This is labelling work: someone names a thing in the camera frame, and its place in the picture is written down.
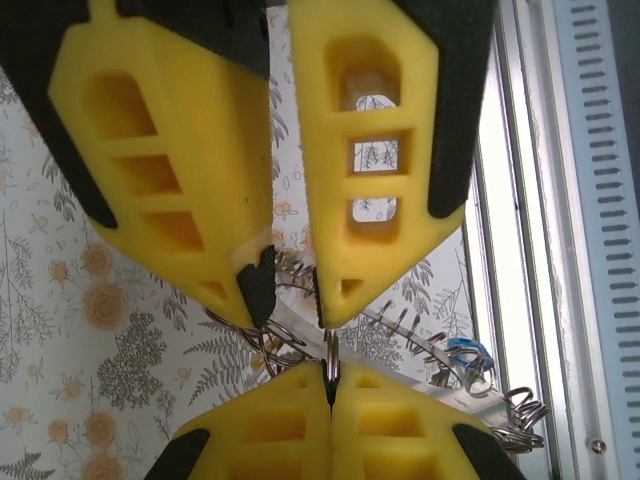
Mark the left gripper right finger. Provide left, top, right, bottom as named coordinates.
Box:
left=332, top=360, right=526, bottom=480

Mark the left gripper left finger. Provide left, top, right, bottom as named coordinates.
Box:
left=144, top=360, right=332, bottom=480

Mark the large metal keyring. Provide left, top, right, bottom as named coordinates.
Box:
left=203, top=244, right=550, bottom=454

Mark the slotted grey cable duct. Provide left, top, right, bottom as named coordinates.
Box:
left=552, top=0, right=640, bottom=480

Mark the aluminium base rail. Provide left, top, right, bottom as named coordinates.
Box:
left=462, top=0, right=619, bottom=480

